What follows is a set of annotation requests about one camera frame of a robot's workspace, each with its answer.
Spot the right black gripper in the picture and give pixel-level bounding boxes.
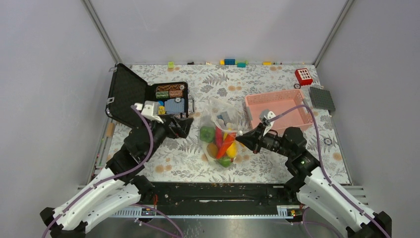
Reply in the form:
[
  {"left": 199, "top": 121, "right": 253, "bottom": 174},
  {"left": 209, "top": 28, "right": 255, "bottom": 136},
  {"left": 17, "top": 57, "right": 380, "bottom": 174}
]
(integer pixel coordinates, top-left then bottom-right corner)
[{"left": 236, "top": 122, "right": 294, "bottom": 158}]

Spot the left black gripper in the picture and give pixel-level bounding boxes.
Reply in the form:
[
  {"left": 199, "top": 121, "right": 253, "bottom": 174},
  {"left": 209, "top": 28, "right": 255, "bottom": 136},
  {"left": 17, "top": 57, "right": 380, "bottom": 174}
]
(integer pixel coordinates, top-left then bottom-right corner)
[{"left": 144, "top": 114, "right": 194, "bottom": 161}]

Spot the orange carrot toy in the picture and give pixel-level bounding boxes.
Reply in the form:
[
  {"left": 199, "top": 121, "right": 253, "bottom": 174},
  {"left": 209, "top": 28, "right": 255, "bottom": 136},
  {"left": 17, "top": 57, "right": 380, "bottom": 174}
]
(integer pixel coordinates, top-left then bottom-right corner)
[{"left": 216, "top": 133, "right": 236, "bottom": 160}]

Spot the yellow pepper toy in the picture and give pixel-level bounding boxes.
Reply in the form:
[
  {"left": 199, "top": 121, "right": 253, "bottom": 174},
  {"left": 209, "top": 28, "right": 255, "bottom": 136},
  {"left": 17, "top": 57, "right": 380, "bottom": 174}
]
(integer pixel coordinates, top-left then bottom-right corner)
[{"left": 226, "top": 142, "right": 238, "bottom": 159}]

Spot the red chili toy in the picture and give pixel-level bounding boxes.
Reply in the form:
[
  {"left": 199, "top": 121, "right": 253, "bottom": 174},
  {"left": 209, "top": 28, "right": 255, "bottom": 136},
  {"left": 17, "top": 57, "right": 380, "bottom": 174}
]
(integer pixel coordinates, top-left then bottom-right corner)
[{"left": 215, "top": 127, "right": 224, "bottom": 149}]

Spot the clear zip top bag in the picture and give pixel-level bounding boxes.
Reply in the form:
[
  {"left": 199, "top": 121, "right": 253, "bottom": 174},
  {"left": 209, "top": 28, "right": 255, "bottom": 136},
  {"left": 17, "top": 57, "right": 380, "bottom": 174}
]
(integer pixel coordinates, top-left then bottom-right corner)
[{"left": 198, "top": 98, "right": 242, "bottom": 168}]

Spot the brown kiwi toy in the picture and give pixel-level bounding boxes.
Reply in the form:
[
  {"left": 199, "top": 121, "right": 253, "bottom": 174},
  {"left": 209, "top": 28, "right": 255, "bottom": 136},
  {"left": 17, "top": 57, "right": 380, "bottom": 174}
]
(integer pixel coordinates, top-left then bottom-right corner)
[{"left": 207, "top": 143, "right": 218, "bottom": 158}]

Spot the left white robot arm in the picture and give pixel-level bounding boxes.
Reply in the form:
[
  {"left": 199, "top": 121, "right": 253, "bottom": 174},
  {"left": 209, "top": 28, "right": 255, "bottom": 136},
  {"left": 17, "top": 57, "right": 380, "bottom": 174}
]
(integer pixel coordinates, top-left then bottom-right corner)
[{"left": 40, "top": 115, "right": 193, "bottom": 238}]

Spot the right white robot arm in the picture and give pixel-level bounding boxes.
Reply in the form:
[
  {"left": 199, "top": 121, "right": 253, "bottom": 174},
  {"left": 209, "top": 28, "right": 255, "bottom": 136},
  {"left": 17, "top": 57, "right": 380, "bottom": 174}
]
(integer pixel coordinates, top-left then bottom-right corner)
[{"left": 236, "top": 123, "right": 392, "bottom": 238}]

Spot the blue grey brick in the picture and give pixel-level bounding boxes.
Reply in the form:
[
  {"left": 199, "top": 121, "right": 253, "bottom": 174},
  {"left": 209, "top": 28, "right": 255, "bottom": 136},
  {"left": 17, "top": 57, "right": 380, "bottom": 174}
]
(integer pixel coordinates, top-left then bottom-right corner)
[{"left": 216, "top": 111, "right": 231, "bottom": 123}]

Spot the pink plastic basket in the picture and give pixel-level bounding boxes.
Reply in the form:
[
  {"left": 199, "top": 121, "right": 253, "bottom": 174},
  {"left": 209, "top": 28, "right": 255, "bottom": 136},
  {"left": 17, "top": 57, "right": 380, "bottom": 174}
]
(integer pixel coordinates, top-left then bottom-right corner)
[{"left": 245, "top": 89, "right": 313, "bottom": 134}]

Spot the black open case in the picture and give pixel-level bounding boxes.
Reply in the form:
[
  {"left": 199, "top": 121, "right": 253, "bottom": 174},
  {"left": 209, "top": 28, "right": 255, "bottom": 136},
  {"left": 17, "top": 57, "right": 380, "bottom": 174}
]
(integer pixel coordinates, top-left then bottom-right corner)
[{"left": 105, "top": 63, "right": 189, "bottom": 128}]

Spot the wooden block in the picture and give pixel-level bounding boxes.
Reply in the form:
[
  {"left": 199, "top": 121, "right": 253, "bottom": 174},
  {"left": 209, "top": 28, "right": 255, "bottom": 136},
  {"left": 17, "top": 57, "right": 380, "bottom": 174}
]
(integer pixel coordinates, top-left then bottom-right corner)
[{"left": 105, "top": 122, "right": 116, "bottom": 138}]

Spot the dark grey baseplate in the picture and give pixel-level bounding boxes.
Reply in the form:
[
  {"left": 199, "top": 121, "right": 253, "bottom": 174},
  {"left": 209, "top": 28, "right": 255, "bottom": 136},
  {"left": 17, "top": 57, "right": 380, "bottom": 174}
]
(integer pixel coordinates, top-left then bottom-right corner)
[{"left": 309, "top": 87, "right": 336, "bottom": 112}]

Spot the red grid block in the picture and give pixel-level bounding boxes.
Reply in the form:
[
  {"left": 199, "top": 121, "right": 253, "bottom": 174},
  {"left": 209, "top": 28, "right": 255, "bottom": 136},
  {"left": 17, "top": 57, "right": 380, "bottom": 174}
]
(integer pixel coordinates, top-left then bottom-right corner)
[{"left": 295, "top": 68, "right": 314, "bottom": 86}]

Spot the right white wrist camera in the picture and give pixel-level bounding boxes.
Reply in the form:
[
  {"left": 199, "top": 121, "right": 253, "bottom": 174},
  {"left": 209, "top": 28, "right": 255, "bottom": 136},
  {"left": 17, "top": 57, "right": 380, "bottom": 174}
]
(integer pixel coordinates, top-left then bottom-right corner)
[{"left": 260, "top": 109, "right": 276, "bottom": 135}]

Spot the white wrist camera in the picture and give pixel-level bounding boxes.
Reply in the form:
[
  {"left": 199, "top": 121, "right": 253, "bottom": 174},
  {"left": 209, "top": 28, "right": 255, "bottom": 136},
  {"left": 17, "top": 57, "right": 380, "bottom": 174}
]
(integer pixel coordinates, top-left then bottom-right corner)
[
  {"left": 260, "top": 109, "right": 276, "bottom": 135},
  {"left": 131, "top": 101, "right": 164, "bottom": 123}
]

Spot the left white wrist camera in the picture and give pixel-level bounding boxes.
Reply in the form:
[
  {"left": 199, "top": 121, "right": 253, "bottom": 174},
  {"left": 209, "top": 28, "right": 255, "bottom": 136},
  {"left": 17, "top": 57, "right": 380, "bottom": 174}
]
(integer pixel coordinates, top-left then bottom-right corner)
[{"left": 131, "top": 101, "right": 164, "bottom": 123}]

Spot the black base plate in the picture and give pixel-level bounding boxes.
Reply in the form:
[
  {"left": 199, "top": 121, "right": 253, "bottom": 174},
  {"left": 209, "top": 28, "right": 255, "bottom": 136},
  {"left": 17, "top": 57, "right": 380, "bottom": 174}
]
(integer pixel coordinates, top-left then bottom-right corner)
[{"left": 138, "top": 182, "right": 303, "bottom": 216}]

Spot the green teal brick at wall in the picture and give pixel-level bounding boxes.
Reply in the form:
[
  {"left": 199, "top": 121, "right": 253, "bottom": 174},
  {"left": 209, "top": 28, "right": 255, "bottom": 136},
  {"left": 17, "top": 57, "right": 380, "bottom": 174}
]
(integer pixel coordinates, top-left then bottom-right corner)
[{"left": 235, "top": 61, "right": 248, "bottom": 68}]

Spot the blue brick at wall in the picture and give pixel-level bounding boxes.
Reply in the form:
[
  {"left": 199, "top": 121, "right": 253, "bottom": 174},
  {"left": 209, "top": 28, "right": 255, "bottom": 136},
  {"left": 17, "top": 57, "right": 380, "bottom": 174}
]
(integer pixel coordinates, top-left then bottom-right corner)
[{"left": 223, "top": 59, "right": 236, "bottom": 65}]

